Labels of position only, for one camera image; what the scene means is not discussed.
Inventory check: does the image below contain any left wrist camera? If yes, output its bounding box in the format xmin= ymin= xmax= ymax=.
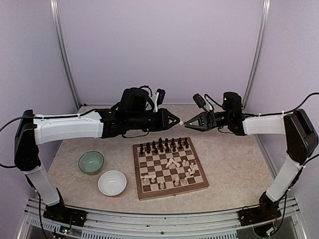
xmin=151 ymin=89 xmax=166 ymax=113

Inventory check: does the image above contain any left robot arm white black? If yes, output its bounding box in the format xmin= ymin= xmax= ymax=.
xmin=10 ymin=87 xmax=180 ymax=222

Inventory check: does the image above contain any front aluminium rail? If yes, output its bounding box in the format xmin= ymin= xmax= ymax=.
xmin=17 ymin=198 xmax=307 ymax=239

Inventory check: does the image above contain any left aluminium frame post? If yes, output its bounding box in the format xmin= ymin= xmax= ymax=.
xmin=50 ymin=0 xmax=81 ymax=110

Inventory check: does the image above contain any aluminium frame post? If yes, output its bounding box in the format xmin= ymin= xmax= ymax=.
xmin=242 ymin=0 xmax=271 ymax=109
xmin=50 ymin=0 xmax=81 ymax=110

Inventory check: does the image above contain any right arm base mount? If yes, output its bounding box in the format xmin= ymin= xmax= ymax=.
xmin=237 ymin=207 xmax=282 ymax=227

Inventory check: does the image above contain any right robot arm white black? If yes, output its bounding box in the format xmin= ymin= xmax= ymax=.
xmin=184 ymin=92 xmax=319 ymax=221

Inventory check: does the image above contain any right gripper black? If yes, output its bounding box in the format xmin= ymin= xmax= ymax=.
xmin=185 ymin=109 xmax=232 ymax=131

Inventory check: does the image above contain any green glass bowl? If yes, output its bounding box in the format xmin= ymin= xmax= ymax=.
xmin=78 ymin=151 xmax=104 ymax=175

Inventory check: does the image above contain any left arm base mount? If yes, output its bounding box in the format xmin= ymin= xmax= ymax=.
xmin=43 ymin=208 xmax=87 ymax=227

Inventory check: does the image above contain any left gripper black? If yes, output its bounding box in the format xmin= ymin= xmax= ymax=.
xmin=127 ymin=108 xmax=180 ymax=131

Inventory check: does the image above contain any wooden chess board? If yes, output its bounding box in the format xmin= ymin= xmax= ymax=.
xmin=133 ymin=137 xmax=209 ymax=200

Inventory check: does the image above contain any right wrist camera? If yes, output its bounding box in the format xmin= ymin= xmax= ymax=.
xmin=192 ymin=93 xmax=214 ymax=113

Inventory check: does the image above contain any right aluminium frame post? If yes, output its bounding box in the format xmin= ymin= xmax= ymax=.
xmin=242 ymin=0 xmax=271 ymax=109

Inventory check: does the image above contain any white ceramic bowl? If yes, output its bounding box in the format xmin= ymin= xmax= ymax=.
xmin=98 ymin=170 xmax=127 ymax=197

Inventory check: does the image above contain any black chess pieces row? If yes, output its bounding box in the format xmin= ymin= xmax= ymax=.
xmin=137 ymin=137 xmax=193 ymax=157

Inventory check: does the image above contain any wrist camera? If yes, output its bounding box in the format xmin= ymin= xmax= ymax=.
xmin=151 ymin=89 xmax=166 ymax=113
xmin=192 ymin=93 xmax=214 ymax=113

